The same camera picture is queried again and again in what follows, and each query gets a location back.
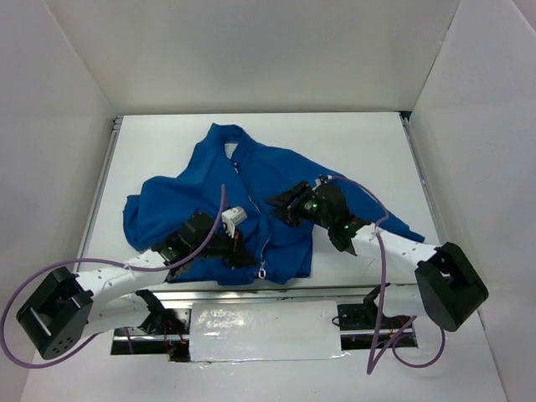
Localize white foil-taped front panel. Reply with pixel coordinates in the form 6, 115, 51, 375
189, 301, 344, 363

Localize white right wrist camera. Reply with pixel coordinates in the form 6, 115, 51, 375
314, 175, 333, 188

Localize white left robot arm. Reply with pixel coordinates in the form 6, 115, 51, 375
16, 207, 257, 360

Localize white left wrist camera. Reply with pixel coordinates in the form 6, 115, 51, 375
221, 207, 247, 238

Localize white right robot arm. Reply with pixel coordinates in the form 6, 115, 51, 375
266, 176, 489, 332

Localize blue zip-up fleece jacket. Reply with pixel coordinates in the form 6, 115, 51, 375
121, 121, 425, 286

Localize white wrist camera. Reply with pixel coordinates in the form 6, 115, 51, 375
221, 207, 247, 238
314, 175, 333, 188

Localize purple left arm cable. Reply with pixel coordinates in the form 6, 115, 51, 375
0, 183, 229, 369

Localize silver zipper pull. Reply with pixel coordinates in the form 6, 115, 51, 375
257, 260, 266, 280

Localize aluminium front rail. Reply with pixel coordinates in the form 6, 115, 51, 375
62, 282, 461, 303

